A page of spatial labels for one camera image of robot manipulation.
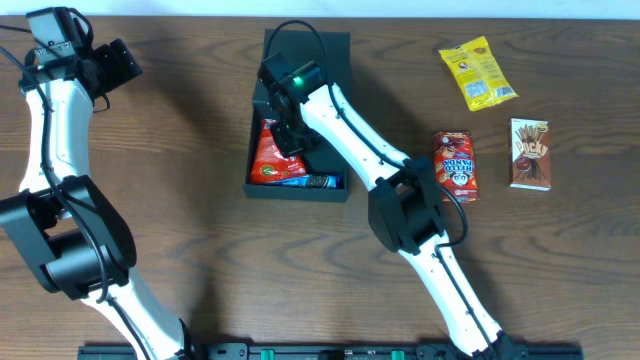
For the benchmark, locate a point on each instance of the brown Pocky box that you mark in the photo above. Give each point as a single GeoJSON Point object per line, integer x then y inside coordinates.
{"type": "Point", "coordinates": [530, 162]}

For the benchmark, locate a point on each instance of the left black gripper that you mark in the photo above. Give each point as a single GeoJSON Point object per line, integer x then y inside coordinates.
{"type": "Point", "coordinates": [120, 60]}

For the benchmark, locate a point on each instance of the red Hello Panda box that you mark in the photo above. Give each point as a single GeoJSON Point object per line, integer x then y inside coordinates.
{"type": "Point", "coordinates": [455, 165]}

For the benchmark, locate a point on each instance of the blue Oreo cookie pack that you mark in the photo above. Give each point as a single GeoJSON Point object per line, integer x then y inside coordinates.
{"type": "Point", "coordinates": [310, 181]}

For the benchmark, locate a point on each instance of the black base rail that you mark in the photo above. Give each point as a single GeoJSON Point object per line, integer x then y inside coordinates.
{"type": "Point", "coordinates": [425, 351]}

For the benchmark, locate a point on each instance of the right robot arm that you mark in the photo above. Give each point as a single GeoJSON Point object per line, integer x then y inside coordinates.
{"type": "Point", "coordinates": [405, 207]}

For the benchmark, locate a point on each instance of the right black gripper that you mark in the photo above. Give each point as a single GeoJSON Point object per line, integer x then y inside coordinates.
{"type": "Point", "coordinates": [293, 142]}

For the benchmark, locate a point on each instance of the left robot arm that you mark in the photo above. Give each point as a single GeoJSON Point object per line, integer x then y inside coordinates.
{"type": "Point", "coordinates": [67, 232]}

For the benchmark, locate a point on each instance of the yellow snack bag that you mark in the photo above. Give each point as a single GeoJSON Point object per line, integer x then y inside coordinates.
{"type": "Point", "coordinates": [477, 74]}

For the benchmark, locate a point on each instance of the red snack bag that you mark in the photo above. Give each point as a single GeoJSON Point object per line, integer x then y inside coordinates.
{"type": "Point", "coordinates": [269, 164]}

